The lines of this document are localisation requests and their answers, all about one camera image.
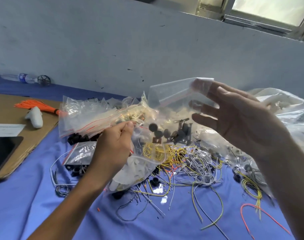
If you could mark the white paper sheet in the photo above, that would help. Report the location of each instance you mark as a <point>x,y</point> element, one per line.
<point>4,130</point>

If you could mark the red-zip plastic bag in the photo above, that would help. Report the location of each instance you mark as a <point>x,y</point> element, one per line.
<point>82,153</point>

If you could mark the orange tie bundle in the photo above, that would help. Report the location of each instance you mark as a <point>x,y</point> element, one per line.
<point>34,104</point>

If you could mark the brown cardboard sheet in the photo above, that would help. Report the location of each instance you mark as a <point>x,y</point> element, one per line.
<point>12,110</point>

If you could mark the person's left forearm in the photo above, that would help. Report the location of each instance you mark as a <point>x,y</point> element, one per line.
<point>67,212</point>

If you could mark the black round wheel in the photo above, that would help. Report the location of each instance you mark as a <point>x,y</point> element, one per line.
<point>43,80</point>

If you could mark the person's right forearm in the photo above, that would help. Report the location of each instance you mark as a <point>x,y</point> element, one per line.
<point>291,187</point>

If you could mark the clear zip plastic bag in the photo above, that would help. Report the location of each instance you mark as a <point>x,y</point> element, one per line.
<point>177,97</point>

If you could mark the window frame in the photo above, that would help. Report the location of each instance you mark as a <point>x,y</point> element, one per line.
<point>261,20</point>

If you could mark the white handheld device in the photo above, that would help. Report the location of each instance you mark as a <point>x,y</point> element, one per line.
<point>35,117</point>

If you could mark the black smartphone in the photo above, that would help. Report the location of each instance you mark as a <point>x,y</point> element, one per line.
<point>2,152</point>

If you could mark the pile of black plastic rings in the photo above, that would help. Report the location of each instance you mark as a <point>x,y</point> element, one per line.
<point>77,137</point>

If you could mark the stack of plastic bags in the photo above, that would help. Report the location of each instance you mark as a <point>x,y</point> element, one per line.
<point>82,115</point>

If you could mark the person's left hand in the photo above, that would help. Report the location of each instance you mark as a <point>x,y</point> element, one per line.
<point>112,150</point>

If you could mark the heap of plastic bags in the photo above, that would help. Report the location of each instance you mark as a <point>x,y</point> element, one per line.
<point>129,115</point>

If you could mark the clear plastic water bottle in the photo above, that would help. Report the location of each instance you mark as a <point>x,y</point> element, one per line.
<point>22,78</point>

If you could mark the person's right hand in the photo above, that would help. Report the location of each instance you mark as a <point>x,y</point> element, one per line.
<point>242,117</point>

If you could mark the blue cloth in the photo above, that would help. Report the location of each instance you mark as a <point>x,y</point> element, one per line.
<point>22,207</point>

